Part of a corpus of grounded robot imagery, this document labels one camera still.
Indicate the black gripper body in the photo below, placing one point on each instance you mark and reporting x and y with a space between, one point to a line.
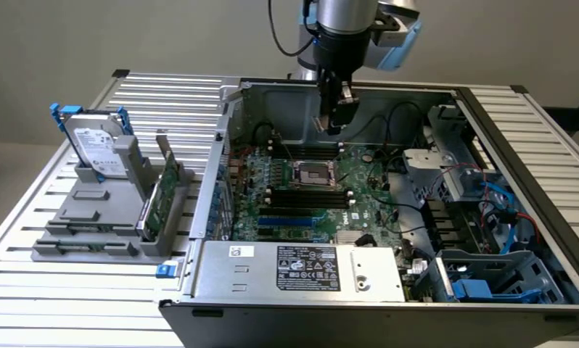
341 50

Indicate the CPU chip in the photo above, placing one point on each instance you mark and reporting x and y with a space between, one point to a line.
317 123

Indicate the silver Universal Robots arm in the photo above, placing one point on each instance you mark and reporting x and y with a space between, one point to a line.
340 16

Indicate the CPU socket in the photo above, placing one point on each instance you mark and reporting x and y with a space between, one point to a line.
315 172

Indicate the black RAM slot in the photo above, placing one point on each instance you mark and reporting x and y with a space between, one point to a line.
311 200
311 205
308 190
309 195
303 156
303 144
303 152
303 148

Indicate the round coin battery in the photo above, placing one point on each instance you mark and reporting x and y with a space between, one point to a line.
367 158

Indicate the grey metal disk bay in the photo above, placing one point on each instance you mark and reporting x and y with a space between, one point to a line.
451 159

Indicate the green motherboard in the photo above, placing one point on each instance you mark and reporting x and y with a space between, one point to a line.
367 203

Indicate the black expansion slot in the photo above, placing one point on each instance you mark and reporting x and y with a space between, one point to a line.
287 212

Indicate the blue expansion slot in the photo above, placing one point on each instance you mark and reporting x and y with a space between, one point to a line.
284 220

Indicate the silver chipset heatsink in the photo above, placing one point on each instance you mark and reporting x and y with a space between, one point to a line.
351 238

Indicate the black table corner cap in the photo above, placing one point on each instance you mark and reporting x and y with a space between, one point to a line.
120 73
517 90

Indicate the green graphics card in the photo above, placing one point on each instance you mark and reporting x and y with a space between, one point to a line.
162 195

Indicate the dark background equipment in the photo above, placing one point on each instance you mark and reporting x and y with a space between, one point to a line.
567 116

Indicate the silver power supply unit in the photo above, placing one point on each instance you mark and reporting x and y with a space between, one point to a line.
269 272

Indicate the silver hard disk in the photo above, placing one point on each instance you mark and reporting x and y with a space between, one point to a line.
97 145

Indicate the metal drive cage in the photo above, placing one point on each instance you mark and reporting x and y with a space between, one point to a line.
507 272

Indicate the blue drive cage latch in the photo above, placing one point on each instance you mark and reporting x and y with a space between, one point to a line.
472 290

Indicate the blue disk carrier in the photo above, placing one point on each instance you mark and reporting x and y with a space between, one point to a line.
58 112

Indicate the blue case latch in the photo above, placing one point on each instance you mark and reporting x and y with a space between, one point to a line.
165 270

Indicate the open black PC case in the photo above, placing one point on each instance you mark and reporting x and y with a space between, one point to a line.
367 322

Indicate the grey parts rack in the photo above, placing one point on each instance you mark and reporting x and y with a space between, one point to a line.
90 217

